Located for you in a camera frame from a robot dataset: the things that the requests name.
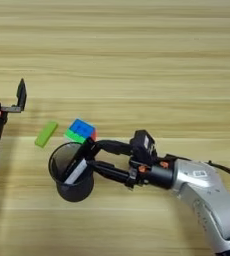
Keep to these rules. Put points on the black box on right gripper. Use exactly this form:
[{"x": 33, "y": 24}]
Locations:
[{"x": 142, "y": 143}]

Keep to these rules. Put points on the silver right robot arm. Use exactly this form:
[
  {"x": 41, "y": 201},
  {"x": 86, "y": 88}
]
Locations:
[{"x": 213, "y": 200}]

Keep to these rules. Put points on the colourful puzzle cube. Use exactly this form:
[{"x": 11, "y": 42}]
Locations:
[{"x": 82, "y": 130}]

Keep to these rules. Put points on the black mesh pen cup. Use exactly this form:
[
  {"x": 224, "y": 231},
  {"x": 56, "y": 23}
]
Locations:
[{"x": 73, "y": 193}]

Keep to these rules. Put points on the white marker with black cap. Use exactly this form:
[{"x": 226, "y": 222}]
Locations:
[{"x": 77, "y": 173}]

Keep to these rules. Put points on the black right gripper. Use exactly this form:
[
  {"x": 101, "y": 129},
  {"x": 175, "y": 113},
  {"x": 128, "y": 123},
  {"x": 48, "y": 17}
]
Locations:
[{"x": 157, "y": 175}]

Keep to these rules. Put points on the black pen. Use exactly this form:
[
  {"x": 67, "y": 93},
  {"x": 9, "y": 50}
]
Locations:
[{"x": 73, "y": 163}]

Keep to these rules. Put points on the green rectangular block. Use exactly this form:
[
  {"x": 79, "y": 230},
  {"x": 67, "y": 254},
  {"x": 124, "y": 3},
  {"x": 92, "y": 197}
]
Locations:
[{"x": 46, "y": 134}]

